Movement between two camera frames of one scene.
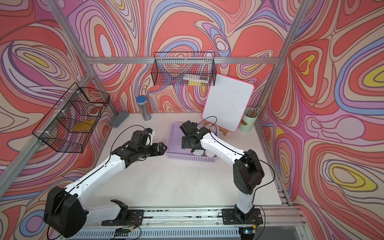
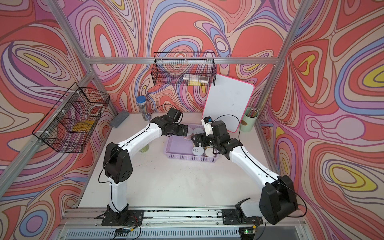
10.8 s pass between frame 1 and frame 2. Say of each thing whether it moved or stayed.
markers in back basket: stayed
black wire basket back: stayed
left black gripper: moved
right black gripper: moved
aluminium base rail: stayed
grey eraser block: stayed
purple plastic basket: stayed
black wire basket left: stayed
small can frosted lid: moved
